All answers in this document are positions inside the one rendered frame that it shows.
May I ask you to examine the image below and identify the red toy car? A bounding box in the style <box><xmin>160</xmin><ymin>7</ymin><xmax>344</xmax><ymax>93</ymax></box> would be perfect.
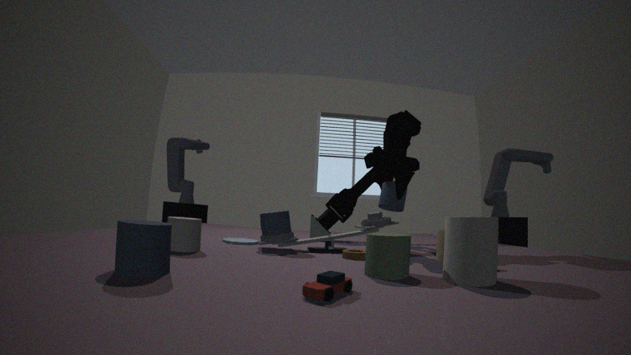
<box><xmin>302</xmin><ymin>271</ymin><xmax>353</xmax><ymax>302</ymax></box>

